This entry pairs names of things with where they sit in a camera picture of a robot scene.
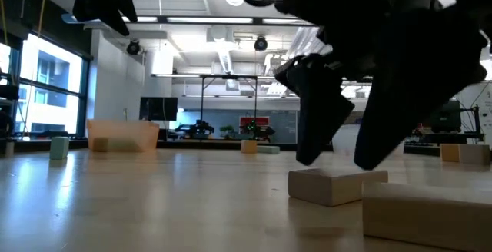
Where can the black gantry frame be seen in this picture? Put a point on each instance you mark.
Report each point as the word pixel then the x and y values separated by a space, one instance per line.
pixel 230 76

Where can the orange wooden cube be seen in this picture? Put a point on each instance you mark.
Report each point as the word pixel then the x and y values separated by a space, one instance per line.
pixel 249 146

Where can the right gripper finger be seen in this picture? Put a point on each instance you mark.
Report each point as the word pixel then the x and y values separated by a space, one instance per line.
pixel 415 83
pixel 319 110

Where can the ceiling light strip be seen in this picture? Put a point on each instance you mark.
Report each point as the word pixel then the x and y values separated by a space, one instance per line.
pixel 207 20

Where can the black computer monitor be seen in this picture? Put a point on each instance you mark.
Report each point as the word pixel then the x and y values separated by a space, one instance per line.
pixel 449 117
pixel 158 108

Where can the long teal wooden block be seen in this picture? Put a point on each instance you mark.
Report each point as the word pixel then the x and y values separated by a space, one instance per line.
pixel 269 149

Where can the round black ceiling lamp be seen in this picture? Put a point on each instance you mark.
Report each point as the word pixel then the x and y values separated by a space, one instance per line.
pixel 133 47
pixel 260 44

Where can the red wall sign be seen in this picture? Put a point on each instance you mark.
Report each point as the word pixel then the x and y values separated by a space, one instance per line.
pixel 253 120

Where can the orange translucent plastic bin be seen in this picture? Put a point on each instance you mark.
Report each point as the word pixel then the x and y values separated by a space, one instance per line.
pixel 127 127

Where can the background green plant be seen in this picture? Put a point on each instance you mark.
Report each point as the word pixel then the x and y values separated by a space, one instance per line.
pixel 227 131

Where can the natural wooden block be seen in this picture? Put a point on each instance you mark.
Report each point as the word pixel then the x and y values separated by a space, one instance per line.
pixel 426 217
pixel 474 154
pixel 330 190

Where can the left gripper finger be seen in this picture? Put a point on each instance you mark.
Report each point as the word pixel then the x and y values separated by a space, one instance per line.
pixel 130 6
pixel 104 12

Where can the background robot with green lights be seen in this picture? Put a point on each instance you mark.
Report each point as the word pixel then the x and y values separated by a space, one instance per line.
pixel 259 131

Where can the orange wooden block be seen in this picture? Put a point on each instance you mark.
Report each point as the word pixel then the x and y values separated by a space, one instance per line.
pixel 449 153

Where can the background black robot arm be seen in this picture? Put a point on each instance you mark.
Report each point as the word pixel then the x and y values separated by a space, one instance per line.
pixel 196 129

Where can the large window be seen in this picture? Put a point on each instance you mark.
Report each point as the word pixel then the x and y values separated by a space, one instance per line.
pixel 50 102

